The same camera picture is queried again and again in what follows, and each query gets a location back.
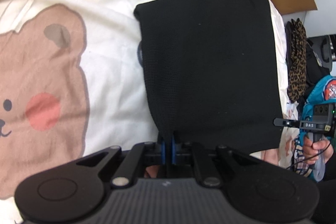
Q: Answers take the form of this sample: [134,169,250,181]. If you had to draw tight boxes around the leopard print garment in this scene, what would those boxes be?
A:
[285,18,307,102]

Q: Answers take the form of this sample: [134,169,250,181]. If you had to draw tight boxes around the blue cartoon print garment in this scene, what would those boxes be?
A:
[291,74,336,183]

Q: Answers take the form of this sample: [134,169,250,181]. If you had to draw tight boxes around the black bear patchwork shorts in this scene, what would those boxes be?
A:
[134,0,282,153]

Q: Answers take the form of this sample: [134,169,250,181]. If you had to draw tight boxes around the cream bear print bedsheet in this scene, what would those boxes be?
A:
[1,0,289,223]

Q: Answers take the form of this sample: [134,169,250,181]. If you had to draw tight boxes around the person's right hand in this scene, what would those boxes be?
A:
[303,137,334,165]

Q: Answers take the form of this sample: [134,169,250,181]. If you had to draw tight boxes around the black suitcase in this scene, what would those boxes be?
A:
[307,35,334,72]

